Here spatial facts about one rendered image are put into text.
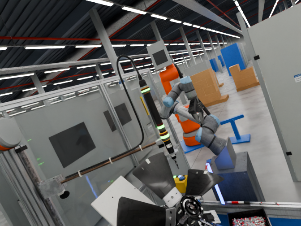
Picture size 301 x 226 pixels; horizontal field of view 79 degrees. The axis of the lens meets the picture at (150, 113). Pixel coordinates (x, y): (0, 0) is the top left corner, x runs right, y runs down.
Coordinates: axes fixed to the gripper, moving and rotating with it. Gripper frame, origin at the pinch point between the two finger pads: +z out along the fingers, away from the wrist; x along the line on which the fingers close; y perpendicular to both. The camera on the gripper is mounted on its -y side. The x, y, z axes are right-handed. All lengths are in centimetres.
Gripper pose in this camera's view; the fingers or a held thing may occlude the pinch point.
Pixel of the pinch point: (200, 122)
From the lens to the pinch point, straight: 140.6
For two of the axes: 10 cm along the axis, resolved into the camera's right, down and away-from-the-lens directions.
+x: -7.8, 2.5, 5.8
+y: 5.0, -3.2, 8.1
